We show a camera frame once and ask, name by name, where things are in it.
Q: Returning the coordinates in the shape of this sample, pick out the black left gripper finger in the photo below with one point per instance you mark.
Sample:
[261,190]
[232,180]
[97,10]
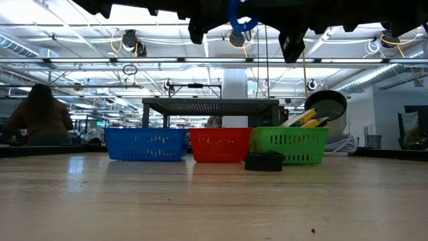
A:
[217,10]

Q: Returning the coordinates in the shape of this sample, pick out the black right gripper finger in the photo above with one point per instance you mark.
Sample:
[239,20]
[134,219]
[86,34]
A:
[271,13]

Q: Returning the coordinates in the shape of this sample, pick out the blue plastic basket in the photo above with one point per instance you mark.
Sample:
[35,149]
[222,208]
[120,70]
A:
[147,144]

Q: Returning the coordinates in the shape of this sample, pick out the black wristband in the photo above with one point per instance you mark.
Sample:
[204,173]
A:
[264,162]

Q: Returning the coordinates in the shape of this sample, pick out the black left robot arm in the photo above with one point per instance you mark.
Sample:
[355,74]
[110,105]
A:
[127,3]

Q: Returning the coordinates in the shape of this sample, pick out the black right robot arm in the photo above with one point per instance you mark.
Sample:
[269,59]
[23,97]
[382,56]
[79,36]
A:
[384,10]

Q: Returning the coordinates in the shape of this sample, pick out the long ceiling light bar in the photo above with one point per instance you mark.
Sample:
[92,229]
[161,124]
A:
[214,61]

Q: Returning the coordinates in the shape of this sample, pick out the small black ceiling reel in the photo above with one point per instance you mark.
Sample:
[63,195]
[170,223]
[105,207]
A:
[168,86]
[311,85]

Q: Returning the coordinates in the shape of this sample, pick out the thin black background rig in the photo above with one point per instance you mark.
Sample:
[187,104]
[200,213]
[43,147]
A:
[195,86]

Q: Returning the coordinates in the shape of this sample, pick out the white cylinder with dark lens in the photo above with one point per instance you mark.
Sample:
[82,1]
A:
[329,103]

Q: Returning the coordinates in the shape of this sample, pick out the grey perforated metal riser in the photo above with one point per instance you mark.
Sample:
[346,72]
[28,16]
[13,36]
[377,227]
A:
[210,107]

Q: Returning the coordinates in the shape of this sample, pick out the person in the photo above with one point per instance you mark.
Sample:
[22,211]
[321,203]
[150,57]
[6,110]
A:
[40,117]
[214,122]

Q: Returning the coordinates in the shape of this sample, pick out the green plastic basket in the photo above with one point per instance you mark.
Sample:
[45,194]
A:
[294,144]

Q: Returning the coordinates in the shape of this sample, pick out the red plastic basket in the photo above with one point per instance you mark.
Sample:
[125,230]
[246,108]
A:
[220,145]

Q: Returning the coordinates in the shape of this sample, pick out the grey trash bin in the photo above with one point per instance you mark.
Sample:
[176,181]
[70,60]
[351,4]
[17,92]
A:
[374,142]

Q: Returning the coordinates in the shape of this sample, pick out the silver ceiling air duct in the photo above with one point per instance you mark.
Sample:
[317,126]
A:
[368,79]
[16,47]

